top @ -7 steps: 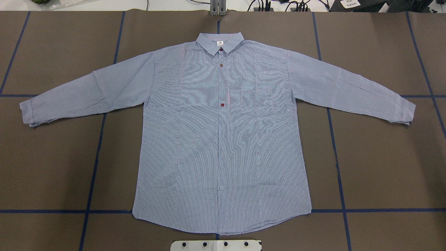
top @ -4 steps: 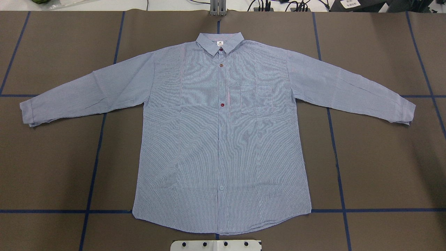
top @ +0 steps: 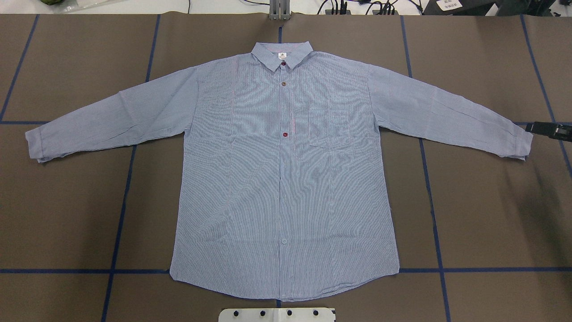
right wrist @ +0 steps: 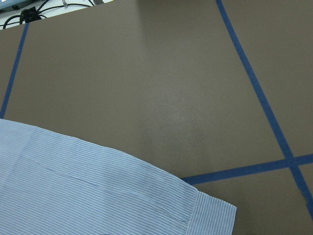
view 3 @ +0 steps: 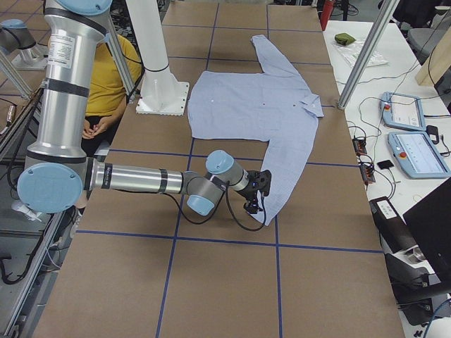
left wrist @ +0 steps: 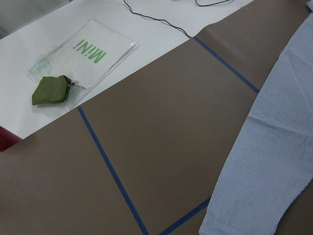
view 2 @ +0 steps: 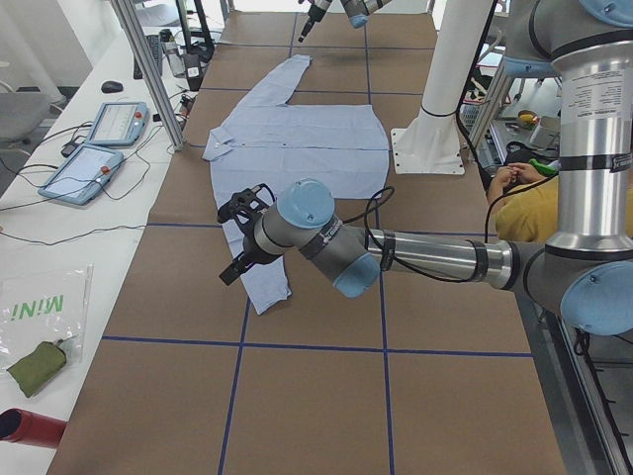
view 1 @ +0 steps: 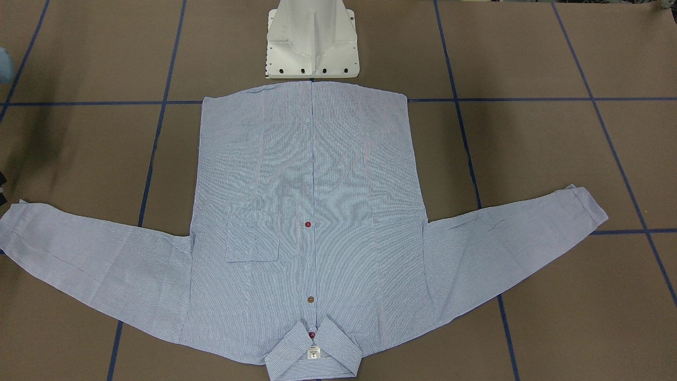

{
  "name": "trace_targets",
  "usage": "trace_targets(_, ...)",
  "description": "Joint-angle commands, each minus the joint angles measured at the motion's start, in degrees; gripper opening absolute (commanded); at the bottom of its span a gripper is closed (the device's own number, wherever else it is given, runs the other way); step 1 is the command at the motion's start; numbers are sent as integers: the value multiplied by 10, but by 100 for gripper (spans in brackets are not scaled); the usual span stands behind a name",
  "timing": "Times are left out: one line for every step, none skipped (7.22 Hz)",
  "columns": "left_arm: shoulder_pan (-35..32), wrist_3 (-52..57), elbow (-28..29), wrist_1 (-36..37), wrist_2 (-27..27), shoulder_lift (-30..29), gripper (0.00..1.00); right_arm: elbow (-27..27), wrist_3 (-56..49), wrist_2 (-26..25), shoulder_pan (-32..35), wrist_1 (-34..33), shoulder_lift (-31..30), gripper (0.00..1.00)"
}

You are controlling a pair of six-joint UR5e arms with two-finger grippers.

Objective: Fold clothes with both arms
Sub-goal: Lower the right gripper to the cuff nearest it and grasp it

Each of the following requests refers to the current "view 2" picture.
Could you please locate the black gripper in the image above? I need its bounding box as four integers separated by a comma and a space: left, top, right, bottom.
298, 3, 324, 43
219, 218, 277, 285

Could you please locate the light blue striped shirt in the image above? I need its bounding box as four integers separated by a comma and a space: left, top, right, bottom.
203, 54, 389, 314

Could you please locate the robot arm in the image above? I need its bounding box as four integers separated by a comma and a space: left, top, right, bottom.
218, 1, 632, 335
298, 0, 390, 43

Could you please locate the black power adapter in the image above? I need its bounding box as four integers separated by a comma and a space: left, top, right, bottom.
182, 53, 204, 92

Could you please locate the black keyboard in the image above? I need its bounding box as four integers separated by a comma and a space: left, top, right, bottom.
133, 35, 163, 80

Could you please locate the lower blue teach pendant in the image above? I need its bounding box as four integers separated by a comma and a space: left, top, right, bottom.
38, 144, 124, 206

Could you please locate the blue teach pendant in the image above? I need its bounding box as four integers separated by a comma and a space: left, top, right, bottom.
38, 144, 124, 206
86, 102, 148, 147

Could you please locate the upper blue teach pendant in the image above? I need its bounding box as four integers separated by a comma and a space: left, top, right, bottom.
86, 102, 148, 147

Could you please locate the clear plastic MINI bag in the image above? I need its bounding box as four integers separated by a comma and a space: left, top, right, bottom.
1, 264, 93, 382

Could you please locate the black computer mouse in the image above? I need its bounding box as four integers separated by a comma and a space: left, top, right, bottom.
101, 80, 124, 94

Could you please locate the green folded cloth pouch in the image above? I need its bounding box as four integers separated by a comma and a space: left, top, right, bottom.
7, 341, 67, 398

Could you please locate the red cylinder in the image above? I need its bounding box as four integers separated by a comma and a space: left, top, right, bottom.
1, 408, 66, 448

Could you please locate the person in yellow shirt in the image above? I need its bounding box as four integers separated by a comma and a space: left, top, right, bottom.
487, 162, 559, 242

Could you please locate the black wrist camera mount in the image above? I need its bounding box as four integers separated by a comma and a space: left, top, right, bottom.
217, 183, 276, 235

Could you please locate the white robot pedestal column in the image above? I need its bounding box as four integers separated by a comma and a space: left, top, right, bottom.
392, 0, 496, 175

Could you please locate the aluminium frame post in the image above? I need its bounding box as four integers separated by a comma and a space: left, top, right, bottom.
111, 0, 185, 151

